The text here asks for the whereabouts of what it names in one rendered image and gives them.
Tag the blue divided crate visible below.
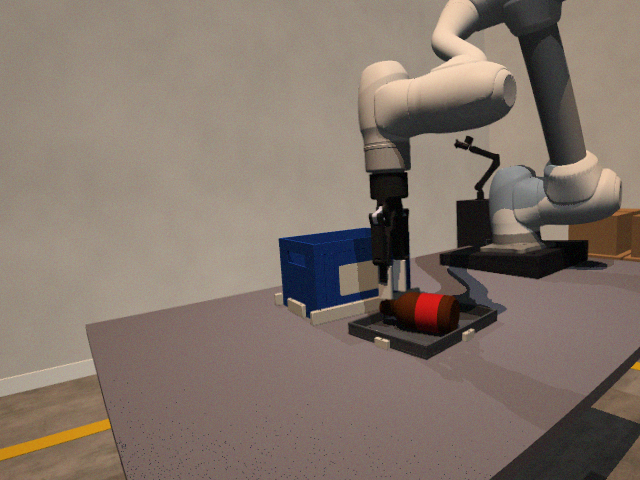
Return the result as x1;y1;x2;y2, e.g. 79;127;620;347
279;228;379;318

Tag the brown bottle with red label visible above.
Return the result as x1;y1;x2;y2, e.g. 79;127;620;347
379;292;460;334

